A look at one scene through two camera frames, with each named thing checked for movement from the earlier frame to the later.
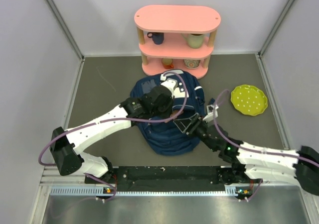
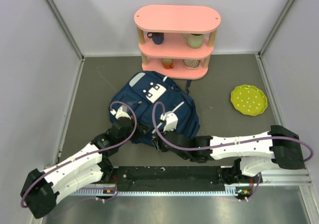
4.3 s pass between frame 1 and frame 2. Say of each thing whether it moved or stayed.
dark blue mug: stayed
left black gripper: moved
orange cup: stayed
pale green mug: stayed
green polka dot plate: stayed
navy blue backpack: moved
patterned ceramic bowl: stayed
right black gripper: moved
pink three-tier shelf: stayed
